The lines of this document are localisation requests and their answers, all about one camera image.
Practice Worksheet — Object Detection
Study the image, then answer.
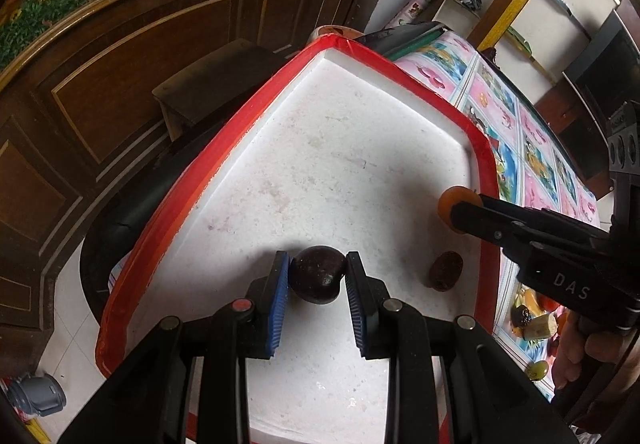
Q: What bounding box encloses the green jujube fruit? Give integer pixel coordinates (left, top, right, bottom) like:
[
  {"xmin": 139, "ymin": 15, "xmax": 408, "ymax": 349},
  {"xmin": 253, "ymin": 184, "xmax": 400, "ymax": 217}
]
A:
[{"xmin": 525, "ymin": 360, "xmax": 549, "ymax": 382}]

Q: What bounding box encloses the red date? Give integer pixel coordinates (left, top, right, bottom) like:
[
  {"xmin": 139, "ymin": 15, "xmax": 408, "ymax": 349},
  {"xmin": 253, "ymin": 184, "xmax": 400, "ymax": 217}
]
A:
[{"xmin": 427, "ymin": 251, "xmax": 464, "ymax": 292}]

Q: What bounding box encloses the small orange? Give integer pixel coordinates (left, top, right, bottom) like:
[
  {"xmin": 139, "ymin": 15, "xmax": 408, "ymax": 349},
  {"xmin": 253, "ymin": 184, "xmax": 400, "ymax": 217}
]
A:
[{"xmin": 437, "ymin": 186, "xmax": 483, "ymax": 234}]

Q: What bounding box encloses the red rimmed white tray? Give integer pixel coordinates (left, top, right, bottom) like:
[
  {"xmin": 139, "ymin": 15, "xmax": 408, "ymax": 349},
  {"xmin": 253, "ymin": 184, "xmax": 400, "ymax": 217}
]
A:
[{"xmin": 94, "ymin": 33, "xmax": 502, "ymax": 444}]

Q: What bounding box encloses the dark fruit on cloth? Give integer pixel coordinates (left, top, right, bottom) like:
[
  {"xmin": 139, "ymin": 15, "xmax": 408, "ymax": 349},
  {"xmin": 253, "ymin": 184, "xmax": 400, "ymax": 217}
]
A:
[{"xmin": 510, "ymin": 304, "xmax": 533, "ymax": 328}]

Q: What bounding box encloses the colourful fruit print tablecloth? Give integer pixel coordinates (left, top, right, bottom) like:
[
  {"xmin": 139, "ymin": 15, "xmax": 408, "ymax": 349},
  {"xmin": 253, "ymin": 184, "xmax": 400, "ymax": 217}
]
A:
[{"xmin": 390, "ymin": 22, "xmax": 601, "ymax": 400}]

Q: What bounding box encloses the dark wooden cabinet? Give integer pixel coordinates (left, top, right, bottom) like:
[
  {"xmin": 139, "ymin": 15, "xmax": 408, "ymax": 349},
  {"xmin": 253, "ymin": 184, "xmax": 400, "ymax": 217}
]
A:
[{"xmin": 1, "ymin": 0, "xmax": 378, "ymax": 330}]

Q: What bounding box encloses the grey bucket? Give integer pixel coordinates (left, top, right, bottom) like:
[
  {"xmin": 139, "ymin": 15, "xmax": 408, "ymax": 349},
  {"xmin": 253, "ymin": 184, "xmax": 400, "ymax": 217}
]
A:
[{"xmin": 8, "ymin": 374, "xmax": 66, "ymax": 417}]

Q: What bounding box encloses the round pot with lid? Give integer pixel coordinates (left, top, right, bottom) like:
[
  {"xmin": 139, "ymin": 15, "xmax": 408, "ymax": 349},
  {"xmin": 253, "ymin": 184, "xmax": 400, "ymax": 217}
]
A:
[{"xmin": 307, "ymin": 24, "xmax": 363, "ymax": 44}]

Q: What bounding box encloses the pale sugarcane chunk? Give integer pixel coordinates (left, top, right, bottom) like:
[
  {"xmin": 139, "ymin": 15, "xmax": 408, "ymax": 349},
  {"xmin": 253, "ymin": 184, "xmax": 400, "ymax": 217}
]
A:
[{"xmin": 522, "ymin": 313, "xmax": 558, "ymax": 341}]

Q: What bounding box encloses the dark purple plum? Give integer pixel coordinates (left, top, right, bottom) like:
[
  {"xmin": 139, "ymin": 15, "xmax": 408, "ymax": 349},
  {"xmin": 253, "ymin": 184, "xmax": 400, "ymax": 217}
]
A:
[{"xmin": 288, "ymin": 245, "xmax": 346, "ymax": 304}]

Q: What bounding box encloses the person right hand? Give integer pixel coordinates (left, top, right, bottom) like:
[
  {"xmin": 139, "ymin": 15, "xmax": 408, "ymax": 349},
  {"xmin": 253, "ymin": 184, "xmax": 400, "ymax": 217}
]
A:
[{"xmin": 551, "ymin": 311, "xmax": 627, "ymax": 391}]

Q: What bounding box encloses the dark stool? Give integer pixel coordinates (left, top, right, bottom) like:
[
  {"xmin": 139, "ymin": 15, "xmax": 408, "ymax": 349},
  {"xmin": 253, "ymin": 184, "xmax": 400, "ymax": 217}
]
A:
[{"xmin": 152, "ymin": 38, "xmax": 286, "ymax": 141}]

